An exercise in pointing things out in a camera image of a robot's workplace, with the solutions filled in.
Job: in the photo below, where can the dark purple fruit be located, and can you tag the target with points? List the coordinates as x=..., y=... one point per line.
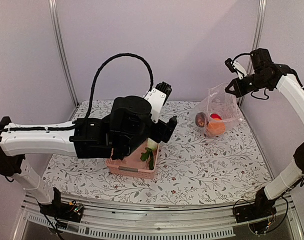
x=200, y=119

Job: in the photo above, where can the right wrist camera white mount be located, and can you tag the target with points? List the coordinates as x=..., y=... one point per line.
x=235, y=67

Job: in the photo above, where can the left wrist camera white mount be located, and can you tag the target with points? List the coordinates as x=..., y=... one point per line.
x=157, y=97

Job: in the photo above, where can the red apple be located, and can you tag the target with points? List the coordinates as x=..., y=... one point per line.
x=215, y=117

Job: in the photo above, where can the white eggplant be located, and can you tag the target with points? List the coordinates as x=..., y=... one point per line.
x=151, y=144

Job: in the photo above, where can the right aluminium frame post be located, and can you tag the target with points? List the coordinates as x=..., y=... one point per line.
x=259, y=24

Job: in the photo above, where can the aluminium front rail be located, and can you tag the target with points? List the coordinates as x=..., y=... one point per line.
x=113, y=220

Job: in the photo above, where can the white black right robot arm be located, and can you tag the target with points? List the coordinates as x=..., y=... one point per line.
x=270, y=76

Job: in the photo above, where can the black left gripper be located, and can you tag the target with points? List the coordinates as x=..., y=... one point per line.
x=165, y=130

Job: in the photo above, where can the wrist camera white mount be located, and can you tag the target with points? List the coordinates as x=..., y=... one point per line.
x=235, y=67
x=157, y=97

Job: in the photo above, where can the floral patterned table mat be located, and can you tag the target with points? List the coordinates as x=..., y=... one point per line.
x=191, y=169

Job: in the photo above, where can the left aluminium frame post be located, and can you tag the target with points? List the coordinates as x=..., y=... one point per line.
x=61, y=51

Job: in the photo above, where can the clear zip top bag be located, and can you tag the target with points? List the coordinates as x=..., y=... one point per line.
x=221, y=103

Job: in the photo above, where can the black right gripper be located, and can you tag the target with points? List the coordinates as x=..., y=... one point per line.
x=241, y=91

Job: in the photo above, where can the orange tangerine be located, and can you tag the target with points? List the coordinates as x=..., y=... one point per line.
x=215, y=128

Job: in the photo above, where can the green leafy vegetable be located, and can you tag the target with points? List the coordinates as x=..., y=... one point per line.
x=148, y=157

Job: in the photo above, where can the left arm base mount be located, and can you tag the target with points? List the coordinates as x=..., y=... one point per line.
x=71, y=211

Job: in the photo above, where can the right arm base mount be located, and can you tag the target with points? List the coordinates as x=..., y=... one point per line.
x=262, y=207

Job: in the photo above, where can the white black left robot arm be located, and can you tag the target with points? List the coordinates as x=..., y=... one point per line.
x=132, y=120

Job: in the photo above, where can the aluminium frame post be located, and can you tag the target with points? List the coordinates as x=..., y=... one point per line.
x=61, y=51
x=259, y=24

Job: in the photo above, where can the pink plastic basket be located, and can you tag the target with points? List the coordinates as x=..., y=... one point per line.
x=133, y=166

